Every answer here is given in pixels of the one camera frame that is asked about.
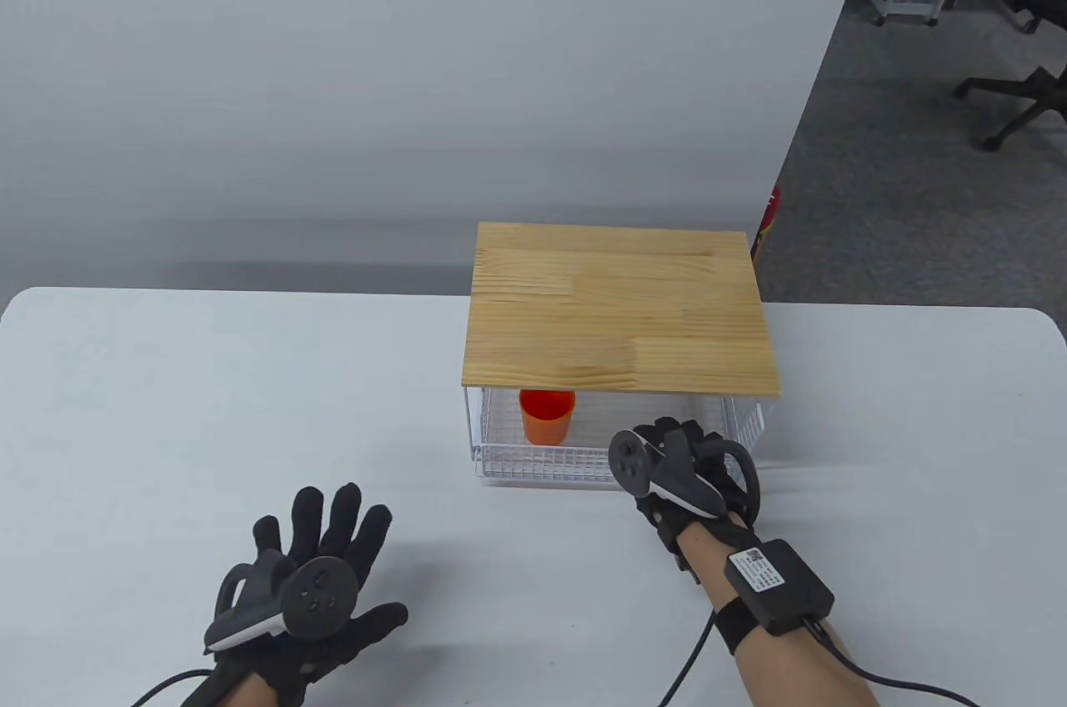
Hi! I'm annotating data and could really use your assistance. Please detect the black left hand controller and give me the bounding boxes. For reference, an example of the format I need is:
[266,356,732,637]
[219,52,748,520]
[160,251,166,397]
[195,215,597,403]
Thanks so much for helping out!
[204,555,359,652]

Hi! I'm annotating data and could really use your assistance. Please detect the black right glove cable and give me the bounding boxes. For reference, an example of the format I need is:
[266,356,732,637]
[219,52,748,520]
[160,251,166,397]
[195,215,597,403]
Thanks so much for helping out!
[659,611,718,707]

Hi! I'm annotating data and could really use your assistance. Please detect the orange plastic cup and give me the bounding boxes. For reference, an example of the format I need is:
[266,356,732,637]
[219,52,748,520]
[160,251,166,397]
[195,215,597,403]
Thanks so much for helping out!
[518,389,577,445]

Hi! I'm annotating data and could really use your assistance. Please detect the black hand controller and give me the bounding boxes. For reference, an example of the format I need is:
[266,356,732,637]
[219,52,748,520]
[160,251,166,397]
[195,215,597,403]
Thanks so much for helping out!
[204,555,359,652]
[609,428,761,529]

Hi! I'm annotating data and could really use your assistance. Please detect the black camera box cable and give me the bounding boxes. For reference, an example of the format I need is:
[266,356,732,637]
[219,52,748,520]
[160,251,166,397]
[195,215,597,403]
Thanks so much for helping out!
[804,615,984,707]

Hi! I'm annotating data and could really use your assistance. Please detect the black glove cable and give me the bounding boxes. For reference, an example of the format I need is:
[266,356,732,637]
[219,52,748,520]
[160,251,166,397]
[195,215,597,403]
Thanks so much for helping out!
[659,611,718,707]
[129,667,213,707]

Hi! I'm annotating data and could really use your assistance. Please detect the person's right hand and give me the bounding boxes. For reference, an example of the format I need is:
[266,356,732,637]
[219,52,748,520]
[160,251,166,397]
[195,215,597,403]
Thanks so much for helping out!
[613,418,759,584]

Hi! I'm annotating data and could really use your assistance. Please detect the white mesh sliding drawer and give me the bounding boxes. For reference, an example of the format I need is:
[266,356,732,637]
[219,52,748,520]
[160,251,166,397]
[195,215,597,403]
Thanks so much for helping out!
[473,389,766,487]

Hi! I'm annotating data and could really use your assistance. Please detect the black right hand controller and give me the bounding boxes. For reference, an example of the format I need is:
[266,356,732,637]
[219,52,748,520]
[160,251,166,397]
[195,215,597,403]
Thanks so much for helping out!
[609,428,761,529]

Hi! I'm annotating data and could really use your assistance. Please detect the black left glove cable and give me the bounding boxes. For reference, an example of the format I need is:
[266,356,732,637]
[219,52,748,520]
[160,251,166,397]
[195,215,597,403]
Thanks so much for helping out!
[129,667,213,707]

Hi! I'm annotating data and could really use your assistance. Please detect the person's left hand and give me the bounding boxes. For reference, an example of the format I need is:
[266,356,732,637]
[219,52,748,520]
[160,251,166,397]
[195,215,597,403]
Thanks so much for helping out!
[188,482,409,707]

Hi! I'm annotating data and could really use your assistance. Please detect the red fire extinguisher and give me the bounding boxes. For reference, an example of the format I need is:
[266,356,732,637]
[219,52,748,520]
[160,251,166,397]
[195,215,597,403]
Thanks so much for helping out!
[750,186,782,266]

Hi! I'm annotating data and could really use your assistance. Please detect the wire rack with wooden top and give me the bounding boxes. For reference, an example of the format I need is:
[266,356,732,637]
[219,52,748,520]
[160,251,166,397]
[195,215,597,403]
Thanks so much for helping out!
[461,222,783,468]

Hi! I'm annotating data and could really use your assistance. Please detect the black wrist strap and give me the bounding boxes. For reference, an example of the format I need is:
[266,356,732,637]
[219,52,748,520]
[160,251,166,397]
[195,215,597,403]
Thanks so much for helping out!
[713,597,772,655]

